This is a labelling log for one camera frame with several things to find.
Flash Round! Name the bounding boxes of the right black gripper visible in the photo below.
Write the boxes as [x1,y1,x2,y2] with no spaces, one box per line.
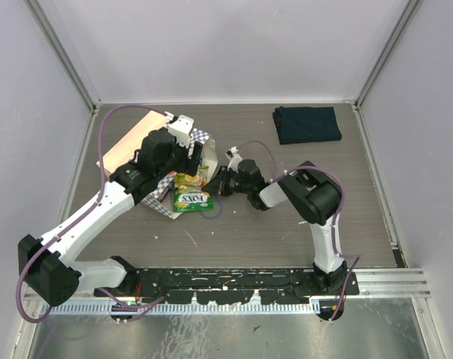
[201,166,251,197]

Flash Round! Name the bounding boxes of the green Fox's candy packet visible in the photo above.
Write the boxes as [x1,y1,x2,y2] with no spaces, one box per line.
[173,191,214,212]

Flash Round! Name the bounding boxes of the blue checkered paper bag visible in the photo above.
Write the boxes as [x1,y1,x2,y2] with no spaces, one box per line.
[96,111,219,220]

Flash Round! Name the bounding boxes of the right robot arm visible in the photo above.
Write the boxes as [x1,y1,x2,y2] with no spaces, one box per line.
[202,159,348,295]

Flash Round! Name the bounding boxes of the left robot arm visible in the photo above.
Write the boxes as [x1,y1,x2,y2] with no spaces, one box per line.
[18,129,203,307]

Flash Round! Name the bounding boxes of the green snack packet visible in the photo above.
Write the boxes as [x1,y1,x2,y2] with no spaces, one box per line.
[173,166,209,191]

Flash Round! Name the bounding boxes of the folded navy cloth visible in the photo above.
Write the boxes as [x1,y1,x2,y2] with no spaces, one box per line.
[272,106,342,145]

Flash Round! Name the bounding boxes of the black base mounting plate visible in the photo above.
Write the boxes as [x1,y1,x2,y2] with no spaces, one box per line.
[109,268,360,305]

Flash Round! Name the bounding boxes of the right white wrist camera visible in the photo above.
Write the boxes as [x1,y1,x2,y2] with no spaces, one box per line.
[226,147,243,172]

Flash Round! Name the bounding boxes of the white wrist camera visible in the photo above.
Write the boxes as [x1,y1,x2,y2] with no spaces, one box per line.
[167,115,194,148]
[226,147,243,172]

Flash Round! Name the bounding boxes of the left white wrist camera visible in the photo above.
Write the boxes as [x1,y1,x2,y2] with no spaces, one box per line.
[167,115,194,148]

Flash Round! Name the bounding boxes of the left aluminium frame post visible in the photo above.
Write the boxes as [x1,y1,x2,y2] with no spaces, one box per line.
[25,0,98,111]

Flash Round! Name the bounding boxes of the aluminium frame post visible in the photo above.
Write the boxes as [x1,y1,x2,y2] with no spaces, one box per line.
[25,0,98,111]
[354,0,422,108]

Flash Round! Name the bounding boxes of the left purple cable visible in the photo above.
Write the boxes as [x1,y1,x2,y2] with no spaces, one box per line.
[16,105,173,325]

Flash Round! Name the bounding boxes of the right aluminium frame post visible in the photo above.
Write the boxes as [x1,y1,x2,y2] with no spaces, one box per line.
[354,0,422,108]

